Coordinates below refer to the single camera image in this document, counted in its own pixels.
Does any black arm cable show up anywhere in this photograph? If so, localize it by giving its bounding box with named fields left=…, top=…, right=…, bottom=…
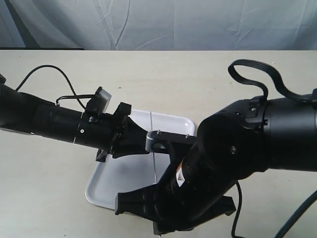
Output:
left=227, top=59, right=317, bottom=238
left=16, top=64, right=92, bottom=109

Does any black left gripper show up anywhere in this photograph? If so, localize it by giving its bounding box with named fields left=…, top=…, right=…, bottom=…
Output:
left=80, top=102, right=149, bottom=163

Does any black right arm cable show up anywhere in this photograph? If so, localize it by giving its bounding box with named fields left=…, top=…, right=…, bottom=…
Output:
left=227, top=59, right=317, bottom=238

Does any thin metal skewer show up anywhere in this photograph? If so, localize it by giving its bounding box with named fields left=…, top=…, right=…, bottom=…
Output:
left=150, top=111, right=157, bottom=184

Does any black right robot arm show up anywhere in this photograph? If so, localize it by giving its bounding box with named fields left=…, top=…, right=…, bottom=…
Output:
left=115, top=98, right=317, bottom=235

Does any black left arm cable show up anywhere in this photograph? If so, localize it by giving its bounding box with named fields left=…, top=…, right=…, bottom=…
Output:
left=16, top=64, right=92, bottom=109

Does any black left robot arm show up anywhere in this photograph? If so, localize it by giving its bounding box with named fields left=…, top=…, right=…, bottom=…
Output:
left=0, top=76, right=147, bottom=162

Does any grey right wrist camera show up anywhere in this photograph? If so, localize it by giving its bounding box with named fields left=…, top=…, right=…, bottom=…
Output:
left=145, top=130, right=197, bottom=158

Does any white plastic tray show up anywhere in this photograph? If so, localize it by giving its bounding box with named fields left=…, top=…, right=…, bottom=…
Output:
left=85, top=110, right=195, bottom=210

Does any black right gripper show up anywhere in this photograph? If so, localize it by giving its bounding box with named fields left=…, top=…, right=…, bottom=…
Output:
left=114, top=157, right=235, bottom=235

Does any white backdrop curtain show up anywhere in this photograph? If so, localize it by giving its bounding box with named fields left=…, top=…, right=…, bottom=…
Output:
left=0, top=0, right=317, bottom=51

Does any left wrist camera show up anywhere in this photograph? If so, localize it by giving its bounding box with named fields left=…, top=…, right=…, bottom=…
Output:
left=85, top=86, right=112, bottom=116

